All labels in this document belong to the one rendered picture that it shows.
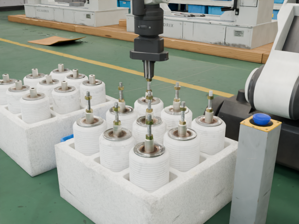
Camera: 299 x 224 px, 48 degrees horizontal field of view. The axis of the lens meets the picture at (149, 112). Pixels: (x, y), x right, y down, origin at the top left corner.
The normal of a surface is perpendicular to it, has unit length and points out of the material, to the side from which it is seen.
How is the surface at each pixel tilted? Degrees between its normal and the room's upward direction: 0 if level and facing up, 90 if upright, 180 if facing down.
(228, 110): 45
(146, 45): 90
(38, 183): 0
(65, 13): 90
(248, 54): 90
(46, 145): 90
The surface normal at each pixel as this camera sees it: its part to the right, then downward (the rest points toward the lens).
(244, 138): -0.70, 0.27
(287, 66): -0.47, -0.47
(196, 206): 0.72, 0.26
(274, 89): -0.63, -0.05
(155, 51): -0.35, 0.35
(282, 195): 0.00, -0.93
